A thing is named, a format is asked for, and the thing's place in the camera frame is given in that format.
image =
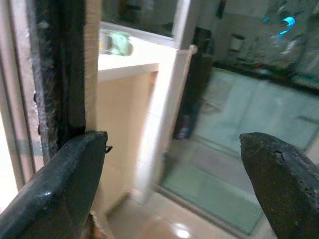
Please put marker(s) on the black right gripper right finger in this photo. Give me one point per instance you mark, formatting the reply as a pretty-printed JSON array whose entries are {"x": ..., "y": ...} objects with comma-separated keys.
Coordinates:
[{"x": 286, "y": 189}]

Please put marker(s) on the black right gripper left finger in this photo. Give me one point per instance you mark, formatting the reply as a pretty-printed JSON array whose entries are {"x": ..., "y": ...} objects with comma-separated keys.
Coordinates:
[{"x": 54, "y": 189}]

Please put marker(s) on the glass sliding door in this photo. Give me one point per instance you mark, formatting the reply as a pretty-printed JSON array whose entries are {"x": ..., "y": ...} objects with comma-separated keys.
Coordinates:
[{"x": 249, "y": 107}]

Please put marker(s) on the beige cabinet panel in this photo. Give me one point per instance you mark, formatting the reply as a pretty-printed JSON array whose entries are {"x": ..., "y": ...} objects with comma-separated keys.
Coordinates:
[{"x": 119, "y": 124}]

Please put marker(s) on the dark canister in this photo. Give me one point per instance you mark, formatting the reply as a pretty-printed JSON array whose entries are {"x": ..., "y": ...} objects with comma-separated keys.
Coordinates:
[{"x": 185, "y": 127}]

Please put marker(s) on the white counter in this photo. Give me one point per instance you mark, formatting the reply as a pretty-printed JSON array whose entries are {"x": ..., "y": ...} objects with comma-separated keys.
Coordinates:
[{"x": 124, "y": 67}]

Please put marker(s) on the pale green container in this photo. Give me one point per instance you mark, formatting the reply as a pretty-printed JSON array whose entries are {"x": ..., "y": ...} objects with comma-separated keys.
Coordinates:
[{"x": 119, "y": 43}]

